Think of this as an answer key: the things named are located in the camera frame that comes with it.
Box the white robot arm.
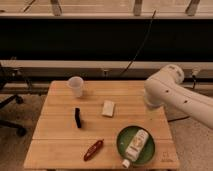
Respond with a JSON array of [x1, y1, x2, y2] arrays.
[[144, 64, 213, 129]]

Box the translucent plastic measuring cup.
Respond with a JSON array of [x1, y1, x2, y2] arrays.
[[67, 76, 84, 98]]

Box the black marker bar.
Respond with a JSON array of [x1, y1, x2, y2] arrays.
[[75, 108, 82, 128]]

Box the green round plate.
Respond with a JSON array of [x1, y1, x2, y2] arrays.
[[116, 126, 155, 168]]

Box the red utility knife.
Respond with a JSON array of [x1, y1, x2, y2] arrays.
[[83, 140, 104, 161]]

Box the white lotion bottle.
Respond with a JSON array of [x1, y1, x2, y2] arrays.
[[122, 129, 149, 168]]

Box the black floor cable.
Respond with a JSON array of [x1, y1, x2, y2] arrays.
[[167, 115, 191, 123]]

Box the black hanging cable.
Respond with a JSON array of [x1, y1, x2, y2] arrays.
[[118, 9, 158, 77]]

